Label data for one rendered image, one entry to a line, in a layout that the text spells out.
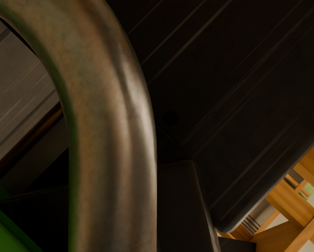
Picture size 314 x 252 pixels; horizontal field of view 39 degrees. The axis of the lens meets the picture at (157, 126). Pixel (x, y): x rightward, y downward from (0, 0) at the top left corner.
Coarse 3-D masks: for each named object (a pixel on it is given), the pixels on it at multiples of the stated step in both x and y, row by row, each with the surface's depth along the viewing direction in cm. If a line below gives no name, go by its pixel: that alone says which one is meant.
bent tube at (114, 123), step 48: (0, 0) 14; (48, 0) 14; (96, 0) 14; (48, 48) 14; (96, 48) 14; (96, 96) 14; (144, 96) 14; (96, 144) 14; (144, 144) 14; (96, 192) 14; (144, 192) 14; (96, 240) 14; (144, 240) 14
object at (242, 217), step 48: (144, 0) 26; (192, 0) 25; (240, 0) 25; (288, 0) 24; (144, 48) 25; (192, 48) 25; (240, 48) 24; (288, 48) 24; (192, 96) 24; (240, 96) 24; (288, 96) 24; (192, 144) 24; (240, 144) 23; (288, 144) 23; (240, 192) 23
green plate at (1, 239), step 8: (0, 184) 25; (0, 192) 24; (8, 192) 25; (0, 216) 17; (0, 224) 17; (8, 224) 17; (0, 232) 17; (8, 232) 17; (16, 232) 17; (0, 240) 17; (8, 240) 17; (16, 240) 17; (24, 240) 17; (32, 240) 18; (0, 248) 17; (8, 248) 17; (16, 248) 17; (24, 248) 17; (32, 248) 17; (40, 248) 18
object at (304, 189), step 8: (288, 176) 856; (288, 184) 894; (296, 184) 850; (304, 184) 851; (304, 192) 845; (312, 192) 850; (272, 216) 829; (248, 224) 825; (264, 224) 824; (256, 232) 820
